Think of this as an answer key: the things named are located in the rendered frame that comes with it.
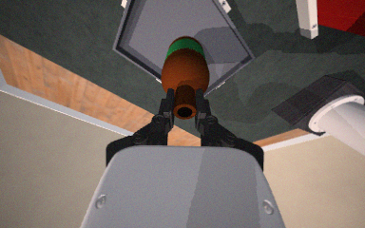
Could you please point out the brown glass bottle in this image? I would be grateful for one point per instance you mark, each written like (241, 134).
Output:
(185, 69)

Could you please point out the red divided crate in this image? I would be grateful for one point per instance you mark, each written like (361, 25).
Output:
(347, 15)

